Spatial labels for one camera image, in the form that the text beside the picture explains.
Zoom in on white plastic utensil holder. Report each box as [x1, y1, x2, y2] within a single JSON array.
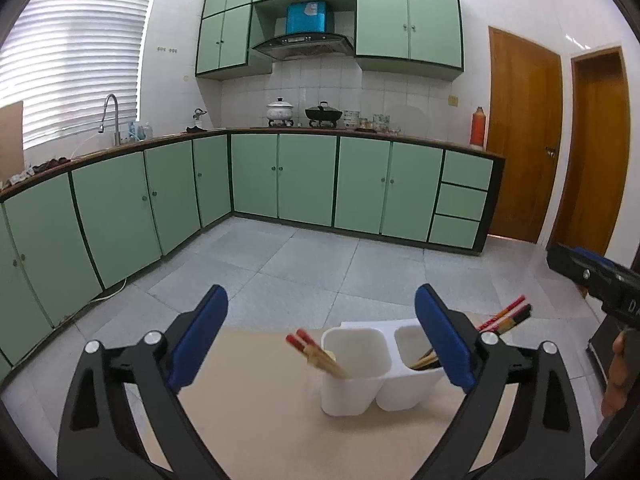
[[320, 318, 446, 418]]

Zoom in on black range hood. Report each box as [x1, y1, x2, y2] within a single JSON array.
[[251, 33, 354, 62]]

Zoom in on white window blinds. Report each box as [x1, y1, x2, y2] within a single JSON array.
[[0, 0, 159, 150]]

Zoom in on crumpled rags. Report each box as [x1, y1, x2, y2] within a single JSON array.
[[0, 157, 73, 187]]

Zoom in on red patterned wooden chopstick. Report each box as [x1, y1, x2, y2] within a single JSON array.
[[410, 295, 527, 371]]

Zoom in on wooden door with handle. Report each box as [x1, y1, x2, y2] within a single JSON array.
[[486, 26, 564, 245]]

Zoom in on red thermos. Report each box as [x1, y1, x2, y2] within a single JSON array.
[[470, 106, 487, 151]]

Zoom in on person's right hand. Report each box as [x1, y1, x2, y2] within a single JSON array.
[[601, 329, 638, 418]]

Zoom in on red-tipped wooden chopstick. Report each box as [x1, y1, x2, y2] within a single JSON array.
[[285, 334, 346, 380], [296, 328, 348, 377]]

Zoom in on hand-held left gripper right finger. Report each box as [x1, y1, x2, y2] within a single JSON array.
[[415, 284, 583, 480]]

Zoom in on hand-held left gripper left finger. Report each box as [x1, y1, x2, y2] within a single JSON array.
[[57, 285, 229, 480]]

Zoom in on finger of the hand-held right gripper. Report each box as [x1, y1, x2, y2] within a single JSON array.
[[546, 242, 631, 293]]

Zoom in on white floor cable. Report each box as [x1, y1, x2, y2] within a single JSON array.
[[89, 276, 129, 305]]

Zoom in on plain wooden door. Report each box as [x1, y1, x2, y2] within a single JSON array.
[[547, 46, 630, 261]]

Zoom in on metal kitchen faucet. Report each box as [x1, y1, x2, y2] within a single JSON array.
[[97, 93, 122, 147]]

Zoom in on white cooking pot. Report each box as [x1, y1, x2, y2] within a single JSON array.
[[266, 98, 295, 122]]

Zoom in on gas stove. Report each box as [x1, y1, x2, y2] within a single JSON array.
[[250, 119, 346, 130]]

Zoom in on cardboard sheet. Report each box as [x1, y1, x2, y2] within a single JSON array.
[[0, 101, 25, 181]]

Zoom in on green base cabinets with countertop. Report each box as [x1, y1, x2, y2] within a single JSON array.
[[0, 129, 506, 383]]

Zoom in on green wall cabinets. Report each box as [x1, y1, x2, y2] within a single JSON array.
[[195, 0, 464, 82]]

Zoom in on black wok with lid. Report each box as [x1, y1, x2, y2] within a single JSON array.
[[305, 101, 344, 123]]

